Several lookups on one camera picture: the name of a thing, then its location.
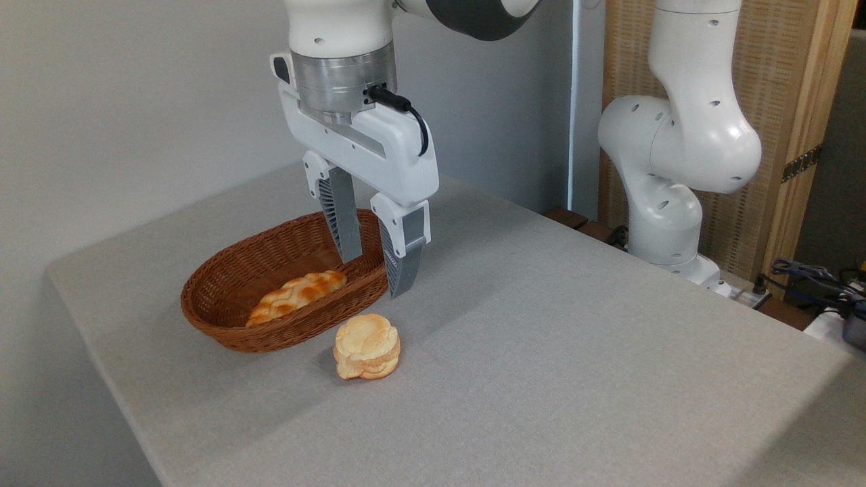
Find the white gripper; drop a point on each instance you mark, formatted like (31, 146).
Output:
(352, 145)

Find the round layered bread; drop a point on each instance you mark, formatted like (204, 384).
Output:
(365, 345)

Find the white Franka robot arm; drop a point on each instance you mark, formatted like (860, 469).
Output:
(676, 135)

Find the braided long bread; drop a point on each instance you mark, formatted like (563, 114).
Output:
(298, 294)

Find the brown wicker basket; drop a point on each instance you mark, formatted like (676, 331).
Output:
(223, 330)

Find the grey tablecloth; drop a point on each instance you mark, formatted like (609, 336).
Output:
(541, 352)

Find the wooden woven folding screen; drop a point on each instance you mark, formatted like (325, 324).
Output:
(778, 81)

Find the dark metal screen hinge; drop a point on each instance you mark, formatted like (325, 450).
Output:
(802, 164)

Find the dark grey box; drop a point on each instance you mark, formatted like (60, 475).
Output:
(856, 333)

